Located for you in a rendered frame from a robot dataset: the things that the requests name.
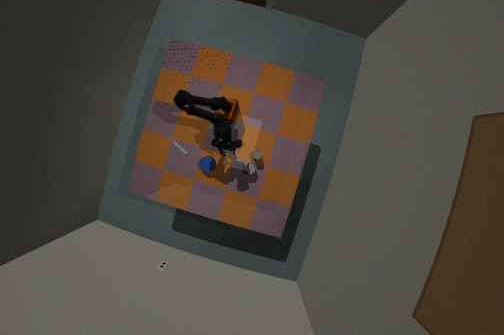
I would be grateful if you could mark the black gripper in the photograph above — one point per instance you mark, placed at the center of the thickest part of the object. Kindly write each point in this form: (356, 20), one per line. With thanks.
(217, 143)

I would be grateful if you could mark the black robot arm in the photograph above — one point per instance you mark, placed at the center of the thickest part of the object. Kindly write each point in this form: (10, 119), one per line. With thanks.
(222, 128)

